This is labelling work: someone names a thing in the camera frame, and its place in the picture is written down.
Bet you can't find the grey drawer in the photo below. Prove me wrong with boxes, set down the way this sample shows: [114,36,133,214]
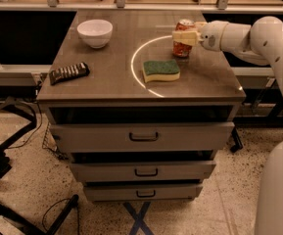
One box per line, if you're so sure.
[84,184,203,202]
[50,122,234,153]
[70,161,215,182]

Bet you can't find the grey drawer cabinet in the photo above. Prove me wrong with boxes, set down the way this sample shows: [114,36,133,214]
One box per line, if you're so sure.
[37,10,245,190]

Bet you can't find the bottom grey drawer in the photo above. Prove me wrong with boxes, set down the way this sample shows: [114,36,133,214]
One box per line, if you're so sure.
[84,184,203,202]

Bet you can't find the middle grey drawer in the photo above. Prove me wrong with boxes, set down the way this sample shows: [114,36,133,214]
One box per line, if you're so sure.
[70,161,215,182]

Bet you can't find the green and yellow sponge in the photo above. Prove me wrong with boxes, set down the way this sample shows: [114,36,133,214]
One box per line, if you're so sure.
[142,60,180,83]

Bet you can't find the white ceramic bowl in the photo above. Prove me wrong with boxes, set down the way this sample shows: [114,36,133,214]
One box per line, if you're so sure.
[76,20,113,49]

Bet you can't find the top grey drawer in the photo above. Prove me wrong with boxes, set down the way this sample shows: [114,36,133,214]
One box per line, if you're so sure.
[50,122,234,153]

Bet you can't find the dark snack bar package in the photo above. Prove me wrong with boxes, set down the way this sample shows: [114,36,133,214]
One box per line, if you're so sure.
[49,62,90,85]

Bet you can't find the black office chair left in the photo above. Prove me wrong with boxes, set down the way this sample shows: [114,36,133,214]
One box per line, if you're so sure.
[0,97,78,235]

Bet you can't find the red coke can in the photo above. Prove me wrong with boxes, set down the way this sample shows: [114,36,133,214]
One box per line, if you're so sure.
[172,19,195,58]

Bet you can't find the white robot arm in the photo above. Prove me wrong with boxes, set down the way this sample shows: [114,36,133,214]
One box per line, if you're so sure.
[172,17,283,235]

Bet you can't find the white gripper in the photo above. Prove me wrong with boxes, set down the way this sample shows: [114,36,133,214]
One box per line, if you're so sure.
[172,21,228,52]

